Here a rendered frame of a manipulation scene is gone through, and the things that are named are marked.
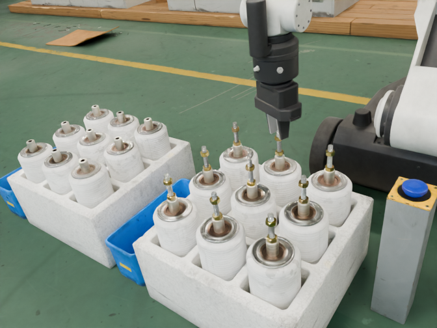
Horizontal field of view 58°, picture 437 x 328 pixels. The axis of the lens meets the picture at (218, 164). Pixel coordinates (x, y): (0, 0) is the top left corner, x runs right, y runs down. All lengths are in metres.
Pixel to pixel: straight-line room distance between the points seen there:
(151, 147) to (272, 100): 0.46
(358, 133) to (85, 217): 0.75
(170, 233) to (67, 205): 0.35
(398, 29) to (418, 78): 1.63
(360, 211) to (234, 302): 0.35
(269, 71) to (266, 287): 0.39
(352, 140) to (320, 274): 0.48
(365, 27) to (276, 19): 1.91
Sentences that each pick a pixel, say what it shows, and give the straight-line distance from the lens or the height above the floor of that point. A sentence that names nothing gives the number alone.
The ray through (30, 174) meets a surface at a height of 0.20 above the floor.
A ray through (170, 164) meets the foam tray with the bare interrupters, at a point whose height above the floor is 0.16.
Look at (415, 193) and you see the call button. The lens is 0.74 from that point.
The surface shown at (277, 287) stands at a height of 0.21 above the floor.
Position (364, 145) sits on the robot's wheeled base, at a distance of 1.13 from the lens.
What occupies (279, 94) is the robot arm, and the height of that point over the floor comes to 0.45.
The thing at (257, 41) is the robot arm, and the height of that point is 0.56.
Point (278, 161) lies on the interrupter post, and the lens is 0.89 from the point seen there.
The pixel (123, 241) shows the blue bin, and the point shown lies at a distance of 1.06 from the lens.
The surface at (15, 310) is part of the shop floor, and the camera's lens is 1.15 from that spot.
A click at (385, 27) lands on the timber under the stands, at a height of 0.06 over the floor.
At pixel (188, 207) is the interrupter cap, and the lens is 0.82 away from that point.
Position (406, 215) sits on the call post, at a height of 0.29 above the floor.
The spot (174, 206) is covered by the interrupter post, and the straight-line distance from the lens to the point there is 0.81.
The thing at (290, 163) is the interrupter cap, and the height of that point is 0.25.
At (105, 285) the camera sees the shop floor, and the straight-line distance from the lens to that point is 1.08.
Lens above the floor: 0.77
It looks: 33 degrees down
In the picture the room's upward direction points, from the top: 8 degrees counter-clockwise
